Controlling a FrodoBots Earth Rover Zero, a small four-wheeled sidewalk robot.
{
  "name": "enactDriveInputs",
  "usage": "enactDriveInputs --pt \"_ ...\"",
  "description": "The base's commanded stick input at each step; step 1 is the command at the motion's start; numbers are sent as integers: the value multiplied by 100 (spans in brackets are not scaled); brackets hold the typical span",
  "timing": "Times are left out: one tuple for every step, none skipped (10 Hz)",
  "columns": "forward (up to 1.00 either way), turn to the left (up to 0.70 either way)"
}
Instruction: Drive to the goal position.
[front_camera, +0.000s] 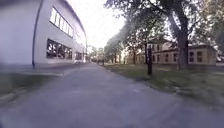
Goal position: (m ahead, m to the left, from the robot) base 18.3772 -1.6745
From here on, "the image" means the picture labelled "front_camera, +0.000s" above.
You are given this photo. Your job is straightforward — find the distant trees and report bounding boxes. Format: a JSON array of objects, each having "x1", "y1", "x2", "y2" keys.
[{"x1": 87, "y1": 45, "x2": 106, "y2": 66}]

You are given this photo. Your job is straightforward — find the grey asphalt path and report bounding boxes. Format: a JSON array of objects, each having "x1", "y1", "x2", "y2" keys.
[{"x1": 0, "y1": 62, "x2": 224, "y2": 128}]

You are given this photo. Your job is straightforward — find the row of large trees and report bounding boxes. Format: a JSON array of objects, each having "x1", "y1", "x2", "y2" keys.
[{"x1": 103, "y1": 0, "x2": 224, "y2": 72}]

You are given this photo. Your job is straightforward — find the grass beside beige building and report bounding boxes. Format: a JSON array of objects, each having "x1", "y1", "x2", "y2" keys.
[{"x1": 103, "y1": 62, "x2": 224, "y2": 111}]

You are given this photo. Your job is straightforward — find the beige brick building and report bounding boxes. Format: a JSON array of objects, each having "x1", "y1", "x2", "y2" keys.
[{"x1": 124, "y1": 39, "x2": 218, "y2": 66}]

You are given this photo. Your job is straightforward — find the grass beside white building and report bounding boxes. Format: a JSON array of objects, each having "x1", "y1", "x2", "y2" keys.
[{"x1": 0, "y1": 64, "x2": 81, "y2": 99}]

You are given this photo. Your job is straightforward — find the white building with dark windows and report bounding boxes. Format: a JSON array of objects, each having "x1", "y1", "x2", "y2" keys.
[{"x1": 0, "y1": 0, "x2": 88, "y2": 67}]

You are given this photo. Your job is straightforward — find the black post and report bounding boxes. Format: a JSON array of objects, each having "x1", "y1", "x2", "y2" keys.
[{"x1": 145, "y1": 43, "x2": 154, "y2": 76}]

